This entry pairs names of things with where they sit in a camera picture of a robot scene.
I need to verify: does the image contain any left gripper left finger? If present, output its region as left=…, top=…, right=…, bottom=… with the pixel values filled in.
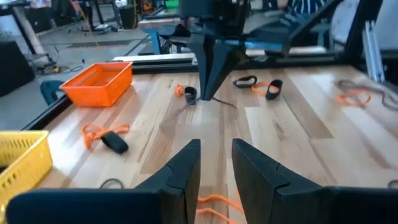
left=5, top=139, right=201, bottom=224

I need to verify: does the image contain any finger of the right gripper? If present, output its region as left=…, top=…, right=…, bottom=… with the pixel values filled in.
left=207, top=42, right=248, bottom=101
left=188, top=33, right=215, bottom=101

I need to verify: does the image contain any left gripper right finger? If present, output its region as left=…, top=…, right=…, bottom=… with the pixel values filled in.
left=231, top=138, right=398, bottom=224

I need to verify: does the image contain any thin black rubber band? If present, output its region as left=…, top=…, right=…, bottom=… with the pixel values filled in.
left=334, top=79, right=398, bottom=112
left=211, top=96, right=238, bottom=110
left=98, top=177, right=125, bottom=190

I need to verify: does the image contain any orange plastic basket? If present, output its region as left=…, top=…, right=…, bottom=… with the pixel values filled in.
left=58, top=61, right=134, bottom=108

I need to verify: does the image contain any blue workbench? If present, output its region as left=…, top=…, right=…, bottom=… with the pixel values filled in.
left=138, top=17, right=195, bottom=56

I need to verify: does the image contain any yellow black hazard strip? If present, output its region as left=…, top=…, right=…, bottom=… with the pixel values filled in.
left=66, top=39, right=134, bottom=50

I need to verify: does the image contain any silver aluminium extrusion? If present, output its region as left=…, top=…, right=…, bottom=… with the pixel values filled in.
left=362, top=20, right=386, bottom=84

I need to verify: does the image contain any yellow plastic basket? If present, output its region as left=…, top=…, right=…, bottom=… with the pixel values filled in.
left=0, top=129, right=53, bottom=215

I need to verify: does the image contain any black table clamp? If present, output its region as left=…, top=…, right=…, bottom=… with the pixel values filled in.
left=39, top=80, right=65, bottom=106

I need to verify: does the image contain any black cabinet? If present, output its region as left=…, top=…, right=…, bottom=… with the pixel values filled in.
left=0, top=40, right=35, bottom=97

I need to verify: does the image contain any black floor cable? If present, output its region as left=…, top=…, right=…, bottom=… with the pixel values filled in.
left=35, top=63, right=85, bottom=75

